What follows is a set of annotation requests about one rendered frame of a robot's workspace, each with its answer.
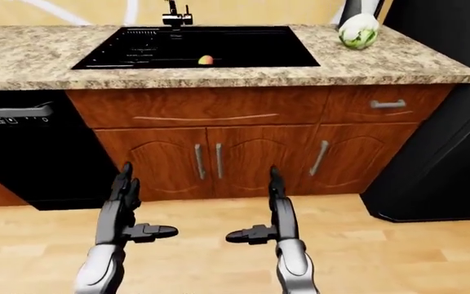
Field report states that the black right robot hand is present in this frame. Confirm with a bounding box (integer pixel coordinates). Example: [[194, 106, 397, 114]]
[[225, 166, 301, 246]]

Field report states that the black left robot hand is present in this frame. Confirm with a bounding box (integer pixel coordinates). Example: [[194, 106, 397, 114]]
[[94, 162, 180, 246]]

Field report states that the brown wooden sink cabinet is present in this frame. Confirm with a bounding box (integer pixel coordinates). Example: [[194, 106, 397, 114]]
[[64, 84, 455, 203]]

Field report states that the black kitchen sink basin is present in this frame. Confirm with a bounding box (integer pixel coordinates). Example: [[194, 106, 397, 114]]
[[70, 24, 322, 71]]

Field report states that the black chrome sink faucet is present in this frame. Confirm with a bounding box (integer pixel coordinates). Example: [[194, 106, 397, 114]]
[[161, 0, 194, 29]]

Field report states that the black dishwasher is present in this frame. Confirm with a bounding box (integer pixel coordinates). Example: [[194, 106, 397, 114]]
[[0, 89, 120, 212]]

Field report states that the brown wooden drawer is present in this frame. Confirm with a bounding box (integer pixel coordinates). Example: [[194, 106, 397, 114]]
[[320, 85, 454, 125]]

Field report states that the speckled granite countertop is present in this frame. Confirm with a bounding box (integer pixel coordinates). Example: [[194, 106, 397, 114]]
[[0, 23, 470, 92]]

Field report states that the black refrigerator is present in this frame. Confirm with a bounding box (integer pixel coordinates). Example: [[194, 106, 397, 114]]
[[359, 0, 470, 223]]

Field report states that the white green cabbage head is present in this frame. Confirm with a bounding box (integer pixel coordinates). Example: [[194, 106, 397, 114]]
[[338, 12, 380, 51]]

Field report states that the silver cabinet door handle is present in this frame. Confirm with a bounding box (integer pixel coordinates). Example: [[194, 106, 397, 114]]
[[194, 143, 206, 180], [308, 140, 330, 177], [215, 142, 224, 180]]

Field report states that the silver dishwasher handle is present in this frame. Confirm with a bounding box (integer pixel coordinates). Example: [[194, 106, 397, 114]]
[[0, 101, 55, 120]]

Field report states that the silver drawer handle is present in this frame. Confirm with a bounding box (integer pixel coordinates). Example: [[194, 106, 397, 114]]
[[370, 98, 407, 110]]

